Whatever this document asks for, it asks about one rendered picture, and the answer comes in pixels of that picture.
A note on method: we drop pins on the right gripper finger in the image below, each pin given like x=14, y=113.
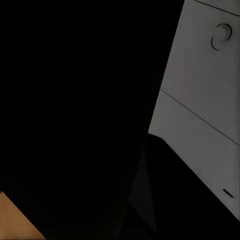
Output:
x=184, y=207

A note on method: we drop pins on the desk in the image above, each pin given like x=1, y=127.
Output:
x=141, y=200

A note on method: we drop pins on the monitor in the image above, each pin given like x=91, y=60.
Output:
x=82, y=83

